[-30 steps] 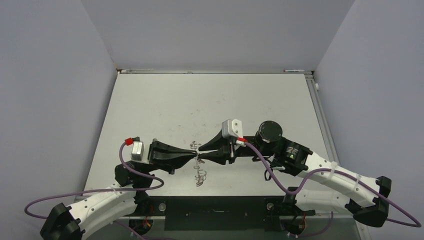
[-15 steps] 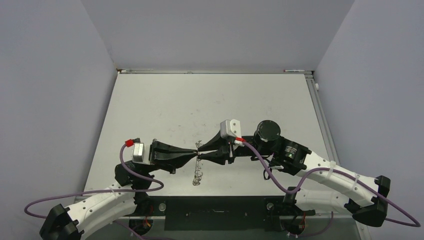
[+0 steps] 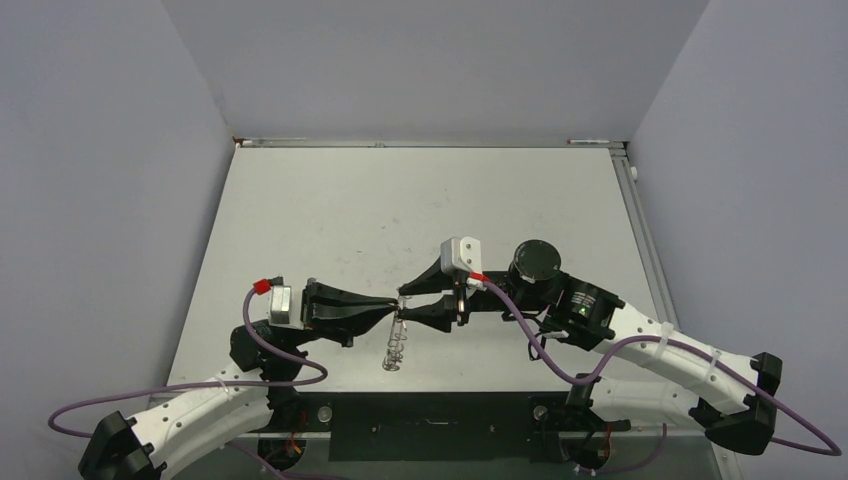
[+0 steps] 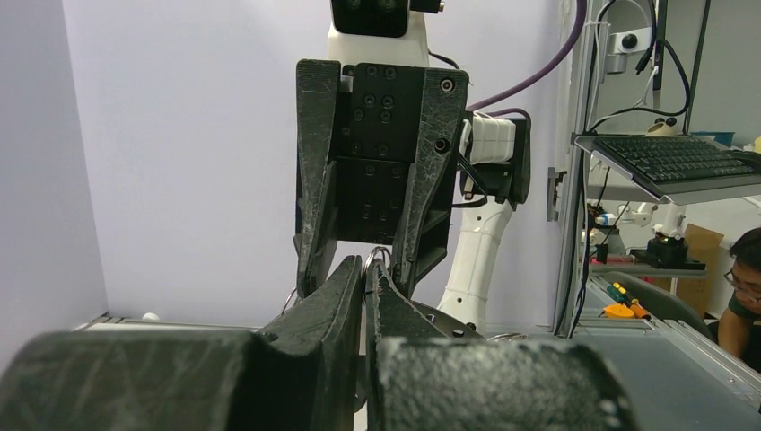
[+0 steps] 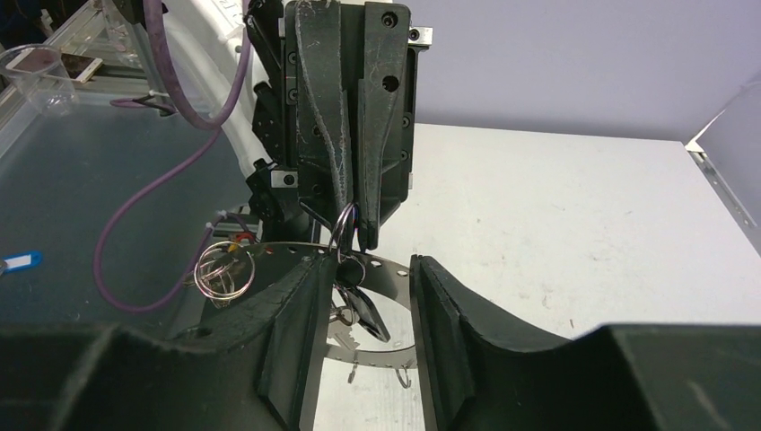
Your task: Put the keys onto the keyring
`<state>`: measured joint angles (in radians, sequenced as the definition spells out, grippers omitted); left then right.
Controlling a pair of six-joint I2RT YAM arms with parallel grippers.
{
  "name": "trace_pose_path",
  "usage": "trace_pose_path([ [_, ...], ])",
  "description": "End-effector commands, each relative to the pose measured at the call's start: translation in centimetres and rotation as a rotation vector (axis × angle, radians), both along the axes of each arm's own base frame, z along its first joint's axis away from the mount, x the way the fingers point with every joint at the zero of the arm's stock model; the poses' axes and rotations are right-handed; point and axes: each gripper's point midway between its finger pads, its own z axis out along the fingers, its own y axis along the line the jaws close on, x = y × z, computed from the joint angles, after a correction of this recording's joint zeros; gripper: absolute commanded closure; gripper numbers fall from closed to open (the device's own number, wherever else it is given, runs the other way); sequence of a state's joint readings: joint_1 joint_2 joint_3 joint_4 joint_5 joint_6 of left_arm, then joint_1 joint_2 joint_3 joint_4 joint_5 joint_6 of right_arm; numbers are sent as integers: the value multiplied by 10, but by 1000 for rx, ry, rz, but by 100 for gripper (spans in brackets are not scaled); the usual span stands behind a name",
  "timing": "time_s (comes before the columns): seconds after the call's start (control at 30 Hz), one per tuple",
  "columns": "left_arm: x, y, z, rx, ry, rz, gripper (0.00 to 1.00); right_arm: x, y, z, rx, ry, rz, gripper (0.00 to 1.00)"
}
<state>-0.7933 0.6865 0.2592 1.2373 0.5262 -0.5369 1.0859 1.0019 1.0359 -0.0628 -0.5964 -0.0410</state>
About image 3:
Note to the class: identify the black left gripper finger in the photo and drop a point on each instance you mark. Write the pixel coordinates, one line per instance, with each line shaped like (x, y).
(344, 325)
(326, 297)

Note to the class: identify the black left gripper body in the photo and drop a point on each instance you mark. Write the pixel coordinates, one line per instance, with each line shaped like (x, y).
(305, 311)

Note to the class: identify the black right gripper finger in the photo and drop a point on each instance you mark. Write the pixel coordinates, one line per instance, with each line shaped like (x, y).
(432, 281)
(440, 315)

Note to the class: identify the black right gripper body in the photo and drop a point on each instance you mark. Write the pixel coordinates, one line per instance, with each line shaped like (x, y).
(490, 299)

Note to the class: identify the metal disc with keyrings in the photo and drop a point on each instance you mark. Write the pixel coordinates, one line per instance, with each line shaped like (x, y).
(395, 346)

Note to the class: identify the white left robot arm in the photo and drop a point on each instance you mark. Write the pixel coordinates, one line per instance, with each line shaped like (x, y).
(265, 370)

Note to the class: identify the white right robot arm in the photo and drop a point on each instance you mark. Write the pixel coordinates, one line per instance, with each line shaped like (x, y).
(726, 396)

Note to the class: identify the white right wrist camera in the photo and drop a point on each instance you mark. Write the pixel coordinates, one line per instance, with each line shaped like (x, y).
(461, 254)

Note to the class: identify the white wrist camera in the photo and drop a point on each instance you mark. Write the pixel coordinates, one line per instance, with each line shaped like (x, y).
(279, 300)
(461, 254)

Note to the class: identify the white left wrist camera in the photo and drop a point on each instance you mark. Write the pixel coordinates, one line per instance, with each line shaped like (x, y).
(279, 300)

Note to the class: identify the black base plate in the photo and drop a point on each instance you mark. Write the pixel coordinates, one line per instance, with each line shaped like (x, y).
(459, 426)

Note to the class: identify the aluminium right rail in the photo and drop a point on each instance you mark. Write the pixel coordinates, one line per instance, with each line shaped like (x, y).
(627, 178)

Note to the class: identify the aluminium rail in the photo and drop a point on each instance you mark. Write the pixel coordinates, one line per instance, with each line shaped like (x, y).
(627, 178)
(396, 143)

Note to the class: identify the aluminium rear rail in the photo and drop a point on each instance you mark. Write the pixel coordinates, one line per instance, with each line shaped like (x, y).
(396, 143)

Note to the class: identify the pen on rear rail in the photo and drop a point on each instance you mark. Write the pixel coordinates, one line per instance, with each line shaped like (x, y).
(588, 142)

